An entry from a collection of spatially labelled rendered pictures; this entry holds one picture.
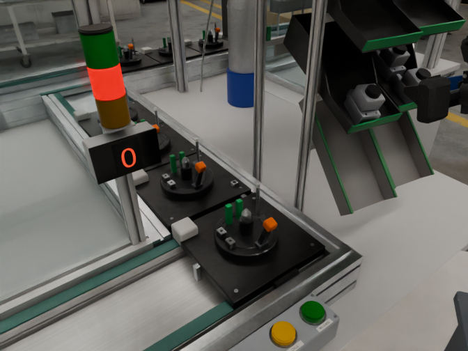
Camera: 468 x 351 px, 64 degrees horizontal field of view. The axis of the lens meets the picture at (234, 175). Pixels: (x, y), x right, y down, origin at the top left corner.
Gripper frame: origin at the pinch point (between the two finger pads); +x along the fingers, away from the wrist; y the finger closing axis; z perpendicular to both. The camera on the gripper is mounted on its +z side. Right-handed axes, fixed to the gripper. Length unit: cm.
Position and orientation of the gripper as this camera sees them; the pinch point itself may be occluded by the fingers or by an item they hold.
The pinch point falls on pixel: (437, 88)
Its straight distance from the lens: 70.4
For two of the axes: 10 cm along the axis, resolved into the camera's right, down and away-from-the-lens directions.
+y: -9.0, 2.6, -3.5
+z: -1.3, -9.2, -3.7
